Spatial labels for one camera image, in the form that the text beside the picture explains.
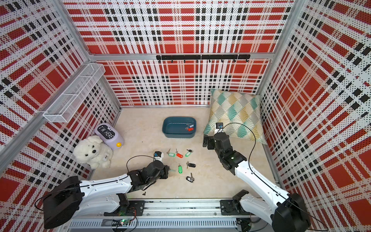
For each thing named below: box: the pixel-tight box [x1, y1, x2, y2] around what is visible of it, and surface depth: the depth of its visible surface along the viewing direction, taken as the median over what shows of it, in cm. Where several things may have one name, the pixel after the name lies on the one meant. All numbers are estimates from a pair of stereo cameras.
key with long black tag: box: [185, 172, 195, 184], surface depth 86 cm
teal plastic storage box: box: [161, 116, 197, 139], surface depth 107 cm
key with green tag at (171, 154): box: [166, 148, 176, 158], surface depth 95 cm
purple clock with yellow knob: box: [94, 122, 125, 151], surface depth 94 cm
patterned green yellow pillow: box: [203, 88, 268, 145], surface depth 98 cm
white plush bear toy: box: [72, 135, 114, 170], surface depth 80 cm
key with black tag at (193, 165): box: [185, 160, 197, 169], surface depth 90 cm
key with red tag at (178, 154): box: [175, 148, 184, 159], surface depth 95 cm
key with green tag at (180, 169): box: [177, 163, 183, 174], surface depth 90 cm
